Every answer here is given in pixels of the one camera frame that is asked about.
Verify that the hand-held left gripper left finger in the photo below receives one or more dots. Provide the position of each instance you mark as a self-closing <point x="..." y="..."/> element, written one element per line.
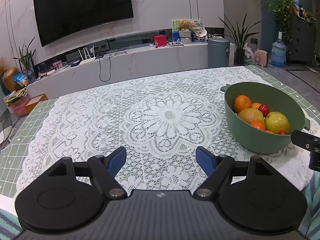
<point x="117" y="161"/>

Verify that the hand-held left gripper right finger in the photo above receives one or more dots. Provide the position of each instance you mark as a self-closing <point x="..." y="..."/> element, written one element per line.
<point x="205" y="161"/>

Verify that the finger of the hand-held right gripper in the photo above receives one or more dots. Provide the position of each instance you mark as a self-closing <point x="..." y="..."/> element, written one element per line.
<point x="302" y="138"/>

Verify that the yellow-green pear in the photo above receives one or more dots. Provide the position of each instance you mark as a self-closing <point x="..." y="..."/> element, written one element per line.
<point x="250" y="116"/>
<point x="277" y="122"/>

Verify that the green colander bowl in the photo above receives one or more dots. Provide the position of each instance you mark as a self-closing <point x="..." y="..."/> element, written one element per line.
<point x="240" y="135"/>

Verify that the teal striped cloth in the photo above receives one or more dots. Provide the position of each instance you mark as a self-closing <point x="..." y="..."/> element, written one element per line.
<point x="312" y="205"/>
<point x="8" y="225"/>

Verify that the white lace tablecloth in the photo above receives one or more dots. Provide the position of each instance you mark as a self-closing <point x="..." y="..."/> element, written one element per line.
<point x="170" y="90"/>

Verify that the blue water jug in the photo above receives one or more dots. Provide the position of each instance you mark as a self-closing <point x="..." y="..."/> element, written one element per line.
<point x="278" y="54"/>

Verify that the pink heater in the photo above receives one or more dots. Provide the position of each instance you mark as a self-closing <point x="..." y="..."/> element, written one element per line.
<point x="261" y="58"/>

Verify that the green checked tablecloth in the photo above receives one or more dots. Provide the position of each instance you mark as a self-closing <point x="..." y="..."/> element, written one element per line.
<point x="25" y="130"/>

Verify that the dark green cabinet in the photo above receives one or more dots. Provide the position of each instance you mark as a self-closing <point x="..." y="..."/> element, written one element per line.
<point x="301" y="40"/>

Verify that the white plastic bag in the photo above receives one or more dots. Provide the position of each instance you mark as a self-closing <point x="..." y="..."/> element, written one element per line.
<point x="249" y="55"/>

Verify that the orange cardboard box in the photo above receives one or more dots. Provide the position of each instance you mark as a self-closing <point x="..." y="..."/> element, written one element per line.
<point x="35" y="105"/>

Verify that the small black box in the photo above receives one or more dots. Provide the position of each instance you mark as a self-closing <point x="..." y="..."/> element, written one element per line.
<point x="75" y="63"/>

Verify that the white router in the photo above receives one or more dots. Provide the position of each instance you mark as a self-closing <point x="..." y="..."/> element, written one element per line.
<point x="86" y="58"/>

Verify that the white marble media console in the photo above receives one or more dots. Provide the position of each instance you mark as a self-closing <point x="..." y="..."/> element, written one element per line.
<point x="155" y="60"/>

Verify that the grey trash can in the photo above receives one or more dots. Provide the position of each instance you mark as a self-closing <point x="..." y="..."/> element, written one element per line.
<point x="218" y="53"/>

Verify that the pink photo card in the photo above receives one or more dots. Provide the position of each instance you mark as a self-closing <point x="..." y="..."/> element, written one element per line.
<point x="57" y="65"/>

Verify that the long-leaf potted plant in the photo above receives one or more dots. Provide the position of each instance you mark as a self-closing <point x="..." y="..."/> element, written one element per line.
<point x="240" y="38"/>

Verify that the pile of green papers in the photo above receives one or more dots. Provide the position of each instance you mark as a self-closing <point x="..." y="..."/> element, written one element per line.
<point x="15" y="96"/>

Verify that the blue snack bag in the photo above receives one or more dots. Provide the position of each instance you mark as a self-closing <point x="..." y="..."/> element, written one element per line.
<point x="21" y="79"/>

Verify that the red box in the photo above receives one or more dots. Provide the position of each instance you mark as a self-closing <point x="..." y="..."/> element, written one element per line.
<point x="159" y="41"/>

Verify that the trailing ivy plant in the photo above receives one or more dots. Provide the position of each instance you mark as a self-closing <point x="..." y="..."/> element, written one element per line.
<point x="282" y="12"/>

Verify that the golden vase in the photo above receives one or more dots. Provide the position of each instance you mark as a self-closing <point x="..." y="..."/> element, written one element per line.
<point x="10" y="78"/>

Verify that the potted plant in glass vase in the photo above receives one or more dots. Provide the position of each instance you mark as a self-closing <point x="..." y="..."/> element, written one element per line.
<point x="26" y="60"/>

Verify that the teddy bear gift set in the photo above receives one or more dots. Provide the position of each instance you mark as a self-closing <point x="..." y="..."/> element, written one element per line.
<point x="175" y="27"/>

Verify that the brown teddy bear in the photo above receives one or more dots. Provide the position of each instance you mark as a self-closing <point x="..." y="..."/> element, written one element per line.
<point x="184" y="25"/>

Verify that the black curved television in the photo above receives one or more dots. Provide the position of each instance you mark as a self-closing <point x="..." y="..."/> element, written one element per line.
<point x="82" y="10"/>

